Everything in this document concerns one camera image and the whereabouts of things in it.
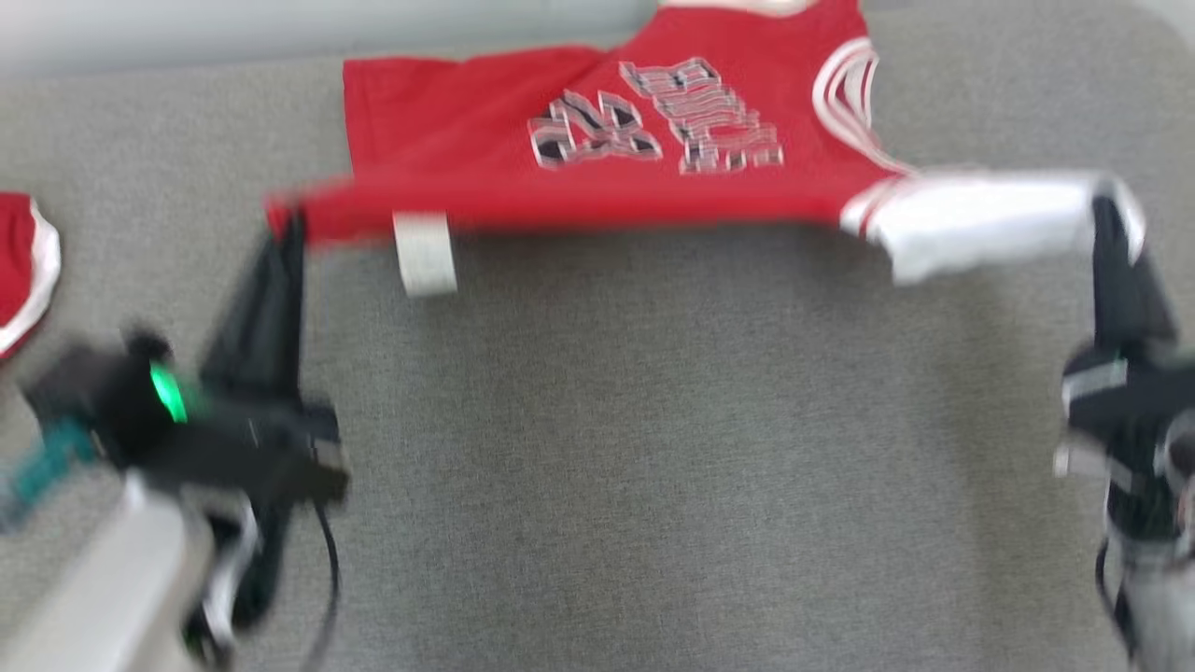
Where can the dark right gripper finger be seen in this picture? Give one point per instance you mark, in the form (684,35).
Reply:
(1144,299)
(1111,289)

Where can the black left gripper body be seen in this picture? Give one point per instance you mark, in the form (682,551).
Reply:
(233,439)

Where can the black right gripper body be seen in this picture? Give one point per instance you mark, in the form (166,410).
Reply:
(1144,420)

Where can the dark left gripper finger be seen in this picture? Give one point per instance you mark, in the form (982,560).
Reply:
(247,336)
(288,345)

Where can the red shorts with white trim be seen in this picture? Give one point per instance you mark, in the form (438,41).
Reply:
(19,271)

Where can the red basketball jersey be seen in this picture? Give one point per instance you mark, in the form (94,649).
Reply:
(467,131)

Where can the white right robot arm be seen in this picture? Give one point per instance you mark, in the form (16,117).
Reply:
(1162,607)

